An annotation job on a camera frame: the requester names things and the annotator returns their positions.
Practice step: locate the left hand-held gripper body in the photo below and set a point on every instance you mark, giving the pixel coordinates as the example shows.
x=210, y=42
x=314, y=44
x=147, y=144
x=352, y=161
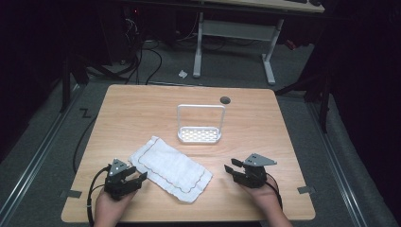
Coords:
x=115, y=184

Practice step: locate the grey tape piece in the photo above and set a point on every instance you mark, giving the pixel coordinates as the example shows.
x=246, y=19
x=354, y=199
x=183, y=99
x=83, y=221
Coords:
x=305, y=189
x=71, y=194

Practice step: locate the black metal stand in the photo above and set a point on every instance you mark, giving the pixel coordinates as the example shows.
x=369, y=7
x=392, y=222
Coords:
x=324, y=101
x=66, y=82

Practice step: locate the desk with white legs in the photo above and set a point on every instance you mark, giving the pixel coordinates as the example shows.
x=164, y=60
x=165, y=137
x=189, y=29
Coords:
x=235, y=30

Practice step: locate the person's left hand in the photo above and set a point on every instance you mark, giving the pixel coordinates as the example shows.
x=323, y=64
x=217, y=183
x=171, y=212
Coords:
x=108, y=208

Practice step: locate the crumpled white paper scrap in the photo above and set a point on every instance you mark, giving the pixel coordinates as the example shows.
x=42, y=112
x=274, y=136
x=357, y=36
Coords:
x=182, y=74

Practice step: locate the metal floor rail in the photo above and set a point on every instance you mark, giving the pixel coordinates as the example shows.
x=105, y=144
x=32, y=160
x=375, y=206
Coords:
x=38, y=159
x=339, y=170

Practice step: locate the white towel with dark trim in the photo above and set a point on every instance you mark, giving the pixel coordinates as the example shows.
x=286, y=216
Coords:
x=171, y=168

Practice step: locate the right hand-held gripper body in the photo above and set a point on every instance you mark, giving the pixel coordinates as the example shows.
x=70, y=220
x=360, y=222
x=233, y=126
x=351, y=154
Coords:
x=253, y=176

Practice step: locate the person's right hand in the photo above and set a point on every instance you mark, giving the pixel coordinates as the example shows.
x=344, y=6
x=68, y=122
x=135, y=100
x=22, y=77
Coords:
x=268, y=197

